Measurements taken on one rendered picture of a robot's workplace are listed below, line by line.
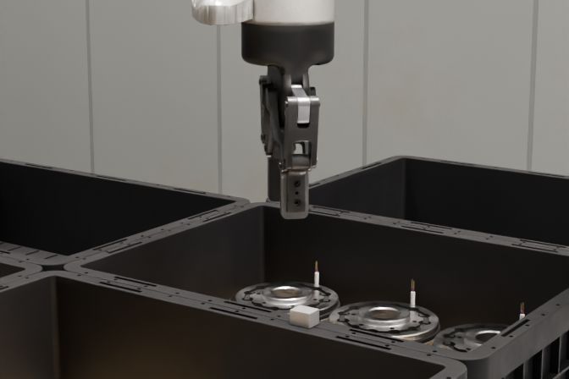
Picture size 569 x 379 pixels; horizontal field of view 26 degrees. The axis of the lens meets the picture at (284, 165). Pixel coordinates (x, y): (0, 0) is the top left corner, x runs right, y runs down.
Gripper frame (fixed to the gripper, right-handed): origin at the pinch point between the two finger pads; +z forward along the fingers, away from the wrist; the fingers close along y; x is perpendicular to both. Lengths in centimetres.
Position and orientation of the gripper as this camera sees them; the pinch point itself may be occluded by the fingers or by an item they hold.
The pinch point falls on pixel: (287, 191)
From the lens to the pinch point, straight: 102.1
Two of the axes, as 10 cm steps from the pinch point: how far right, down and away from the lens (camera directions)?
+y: -1.8, -2.0, 9.6
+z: 0.0, 9.8, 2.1
